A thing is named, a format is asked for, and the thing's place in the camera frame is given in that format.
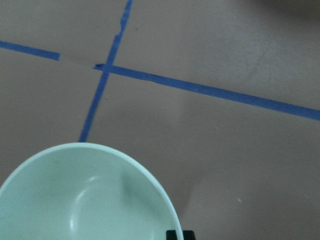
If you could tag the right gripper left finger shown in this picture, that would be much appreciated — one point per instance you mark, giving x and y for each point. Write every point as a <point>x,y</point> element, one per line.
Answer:
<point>171,235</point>

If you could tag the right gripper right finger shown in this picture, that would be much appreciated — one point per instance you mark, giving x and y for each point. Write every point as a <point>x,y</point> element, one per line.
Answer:
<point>188,235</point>

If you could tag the mint green bowl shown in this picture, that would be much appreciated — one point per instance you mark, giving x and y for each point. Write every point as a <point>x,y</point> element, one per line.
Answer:
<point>84,191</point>

